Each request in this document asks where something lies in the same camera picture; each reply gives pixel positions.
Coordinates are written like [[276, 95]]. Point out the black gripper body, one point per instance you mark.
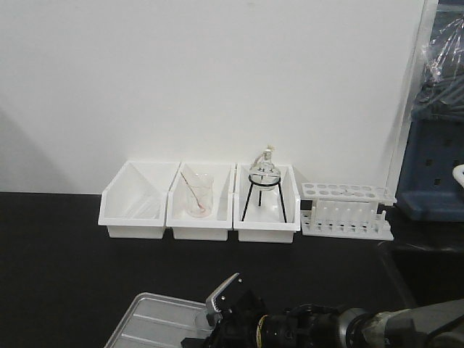
[[237, 327]]

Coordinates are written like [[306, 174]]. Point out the clear glass beaker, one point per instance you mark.
[[201, 321]]

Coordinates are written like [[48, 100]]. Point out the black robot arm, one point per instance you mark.
[[311, 325]]

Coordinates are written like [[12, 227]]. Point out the silver metal tray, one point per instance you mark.
[[155, 320]]

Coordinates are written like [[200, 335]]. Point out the glass beaker in bin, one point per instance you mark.
[[199, 196]]

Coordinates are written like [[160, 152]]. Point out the white storage bin middle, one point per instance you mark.
[[214, 227]]

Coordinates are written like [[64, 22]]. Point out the white storage bin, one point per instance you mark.
[[134, 204], [214, 227], [265, 223]]

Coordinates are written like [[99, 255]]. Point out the white storage bin right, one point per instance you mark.
[[265, 223]]

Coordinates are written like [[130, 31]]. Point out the glass stirring rod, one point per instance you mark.
[[199, 205]]

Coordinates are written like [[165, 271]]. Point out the round glass flask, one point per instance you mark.
[[263, 172]]

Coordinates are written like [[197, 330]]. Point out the white storage bin left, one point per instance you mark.
[[134, 204]]

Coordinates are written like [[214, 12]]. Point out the white test tube rack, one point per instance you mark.
[[346, 211]]

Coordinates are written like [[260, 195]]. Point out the black lab sink basin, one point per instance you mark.
[[423, 275]]

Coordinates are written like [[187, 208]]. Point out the grey pegboard drying rack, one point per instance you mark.
[[426, 189]]

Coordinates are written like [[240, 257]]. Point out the white gooseneck lab faucet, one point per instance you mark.
[[458, 174]]

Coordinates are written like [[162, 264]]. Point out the clear plastic bag of pegs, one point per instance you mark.
[[441, 93]]

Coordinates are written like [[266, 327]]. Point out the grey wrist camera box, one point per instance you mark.
[[223, 298]]

